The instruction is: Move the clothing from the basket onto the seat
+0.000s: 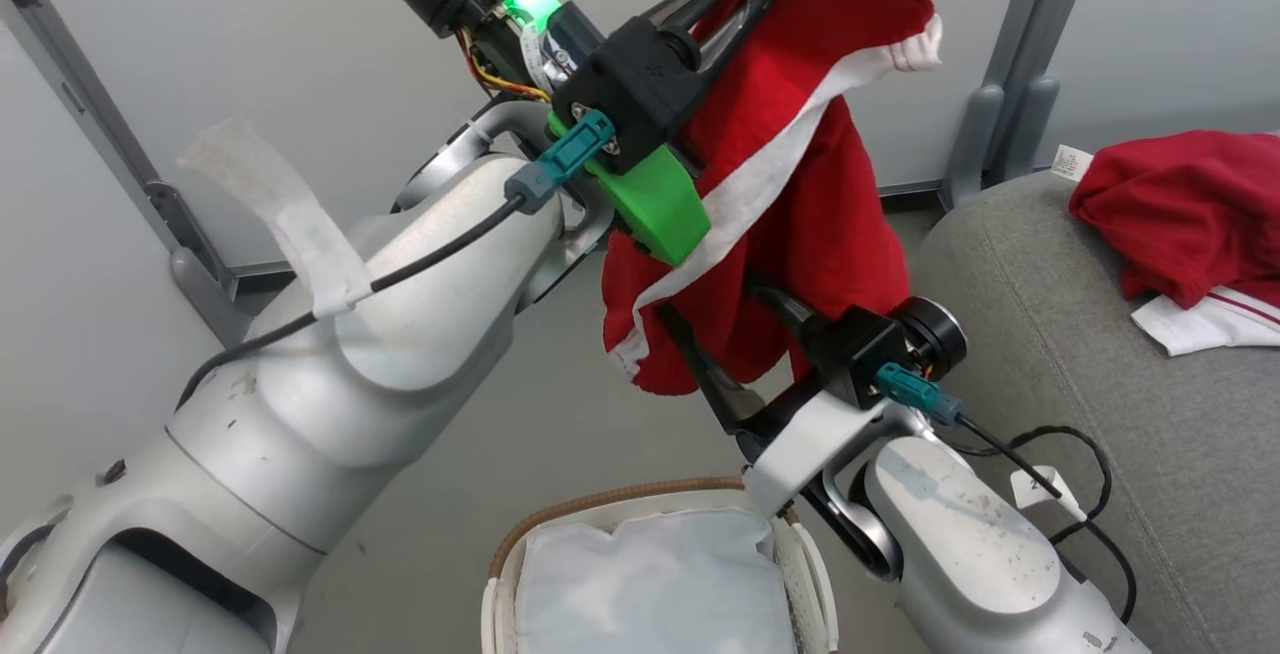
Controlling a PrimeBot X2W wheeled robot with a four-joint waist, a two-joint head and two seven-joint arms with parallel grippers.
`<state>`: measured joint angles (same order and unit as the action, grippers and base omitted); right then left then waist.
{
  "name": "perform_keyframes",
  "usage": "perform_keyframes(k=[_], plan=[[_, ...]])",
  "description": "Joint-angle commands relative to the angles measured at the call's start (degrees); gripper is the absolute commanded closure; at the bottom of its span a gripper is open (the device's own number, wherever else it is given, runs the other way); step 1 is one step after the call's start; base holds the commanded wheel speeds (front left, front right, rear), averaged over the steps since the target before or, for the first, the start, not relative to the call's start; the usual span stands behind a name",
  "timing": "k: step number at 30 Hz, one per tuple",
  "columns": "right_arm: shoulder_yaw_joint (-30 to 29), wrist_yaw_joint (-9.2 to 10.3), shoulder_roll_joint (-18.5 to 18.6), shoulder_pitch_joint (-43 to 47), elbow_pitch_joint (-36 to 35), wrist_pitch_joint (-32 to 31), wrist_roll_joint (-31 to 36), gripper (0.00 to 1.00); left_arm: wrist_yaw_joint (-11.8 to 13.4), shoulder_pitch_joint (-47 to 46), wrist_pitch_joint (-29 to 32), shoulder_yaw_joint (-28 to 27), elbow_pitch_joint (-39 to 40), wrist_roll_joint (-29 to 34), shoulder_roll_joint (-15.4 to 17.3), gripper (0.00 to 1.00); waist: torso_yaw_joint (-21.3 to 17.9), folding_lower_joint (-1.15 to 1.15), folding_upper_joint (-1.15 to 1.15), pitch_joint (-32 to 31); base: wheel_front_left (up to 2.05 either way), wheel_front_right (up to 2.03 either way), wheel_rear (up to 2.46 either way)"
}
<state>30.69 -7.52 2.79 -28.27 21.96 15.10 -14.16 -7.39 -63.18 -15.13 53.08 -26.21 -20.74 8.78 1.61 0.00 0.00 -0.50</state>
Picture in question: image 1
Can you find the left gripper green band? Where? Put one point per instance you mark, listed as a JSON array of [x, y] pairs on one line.
[[660, 209]]

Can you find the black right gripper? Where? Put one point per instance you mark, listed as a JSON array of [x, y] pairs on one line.
[[932, 339]]

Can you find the red garment wide white trim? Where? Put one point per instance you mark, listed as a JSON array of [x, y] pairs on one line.
[[800, 194]]

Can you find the white garment red striped trim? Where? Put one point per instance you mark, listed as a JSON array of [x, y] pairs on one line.
[[1200, 324]]

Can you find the red garment with label tag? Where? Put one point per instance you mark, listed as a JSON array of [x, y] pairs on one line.
[[1190, 204]]

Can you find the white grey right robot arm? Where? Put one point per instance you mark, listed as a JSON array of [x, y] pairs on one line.
[[960, 544]]

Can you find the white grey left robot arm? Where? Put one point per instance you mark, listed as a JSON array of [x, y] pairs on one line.
[[300, 414]]

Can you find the grey fabric sofa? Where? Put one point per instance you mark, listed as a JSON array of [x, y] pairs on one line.
[[1150, 454]]

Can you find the wicker laundry basket white liner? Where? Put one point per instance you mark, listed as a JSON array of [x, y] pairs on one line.
[[650, 584]]

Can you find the translucent white tape strip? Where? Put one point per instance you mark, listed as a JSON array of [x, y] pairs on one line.
[[300, 224]]

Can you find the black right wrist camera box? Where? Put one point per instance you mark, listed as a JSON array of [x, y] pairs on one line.
[[850, 359]]

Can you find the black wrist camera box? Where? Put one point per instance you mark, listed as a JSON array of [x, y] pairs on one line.
[[850, 359], [640, 84]]

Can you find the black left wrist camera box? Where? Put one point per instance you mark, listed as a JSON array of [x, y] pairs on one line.
[[640, 84]]

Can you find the grey metal partition post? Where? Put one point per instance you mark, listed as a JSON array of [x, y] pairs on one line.
[[100, 124], [1010, 84]]

